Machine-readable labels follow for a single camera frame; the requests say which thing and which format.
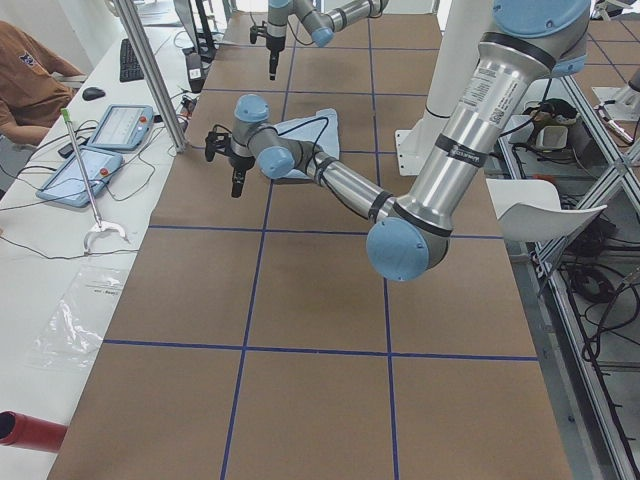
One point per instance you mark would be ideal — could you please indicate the black computer mouse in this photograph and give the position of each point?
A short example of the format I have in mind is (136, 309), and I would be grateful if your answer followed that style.
(93, 93)

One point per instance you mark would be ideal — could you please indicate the brown paper table cover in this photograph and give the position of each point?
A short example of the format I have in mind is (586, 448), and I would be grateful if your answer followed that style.
(253, 339)

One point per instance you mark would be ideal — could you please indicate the black keyboard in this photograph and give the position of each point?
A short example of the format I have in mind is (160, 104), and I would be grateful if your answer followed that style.
(130, 68)

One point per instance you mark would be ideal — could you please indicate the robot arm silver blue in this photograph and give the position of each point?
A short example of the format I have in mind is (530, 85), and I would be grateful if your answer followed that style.
(321, 27)
(513, 44)

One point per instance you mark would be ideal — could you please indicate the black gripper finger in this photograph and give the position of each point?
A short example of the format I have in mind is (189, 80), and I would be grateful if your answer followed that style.
(273, 64)
(237, 184)

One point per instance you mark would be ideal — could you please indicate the aluminium frame post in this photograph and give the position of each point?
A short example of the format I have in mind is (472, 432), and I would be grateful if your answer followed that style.
(152, 74)

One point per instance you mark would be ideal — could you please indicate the lower blue teach pendant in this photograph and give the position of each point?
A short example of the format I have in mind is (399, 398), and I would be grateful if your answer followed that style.
(66, 185)

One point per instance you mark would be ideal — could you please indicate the person in brown shirt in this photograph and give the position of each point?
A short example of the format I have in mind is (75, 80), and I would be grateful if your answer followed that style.
(31, 95)

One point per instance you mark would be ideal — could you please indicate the white plastic chair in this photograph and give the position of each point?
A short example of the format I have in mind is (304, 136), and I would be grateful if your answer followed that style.
(530, 211)

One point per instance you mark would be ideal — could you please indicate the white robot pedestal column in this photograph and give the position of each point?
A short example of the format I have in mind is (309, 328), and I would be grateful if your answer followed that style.
(456, 61)

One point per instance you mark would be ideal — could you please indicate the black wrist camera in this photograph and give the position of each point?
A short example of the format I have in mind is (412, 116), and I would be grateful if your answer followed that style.
(257, 31)
(218, 141)

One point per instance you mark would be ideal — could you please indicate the light blue button-up shirt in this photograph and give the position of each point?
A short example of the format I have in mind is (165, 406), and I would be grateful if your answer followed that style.
(321, 128)

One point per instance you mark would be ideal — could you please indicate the blue teach pendant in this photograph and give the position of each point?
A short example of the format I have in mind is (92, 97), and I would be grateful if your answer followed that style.
(122, 127)
(66, 185)

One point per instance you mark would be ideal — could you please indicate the upper blue teach pendant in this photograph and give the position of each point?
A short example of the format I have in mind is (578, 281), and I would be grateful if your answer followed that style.
(122, 127)

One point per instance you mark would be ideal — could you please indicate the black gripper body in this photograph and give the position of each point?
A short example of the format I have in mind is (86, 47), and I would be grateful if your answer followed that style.
(237, 162)
(273, 44)

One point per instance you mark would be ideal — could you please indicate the red cylinder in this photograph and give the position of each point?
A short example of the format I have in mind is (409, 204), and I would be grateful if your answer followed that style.
(27, 432)

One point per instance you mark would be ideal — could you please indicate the reacher grabber stick tool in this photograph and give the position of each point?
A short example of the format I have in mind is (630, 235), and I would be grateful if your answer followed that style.
(101, 225)

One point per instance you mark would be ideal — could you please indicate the clear plastic bag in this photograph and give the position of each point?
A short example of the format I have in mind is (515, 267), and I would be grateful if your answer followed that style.
(73, 335)

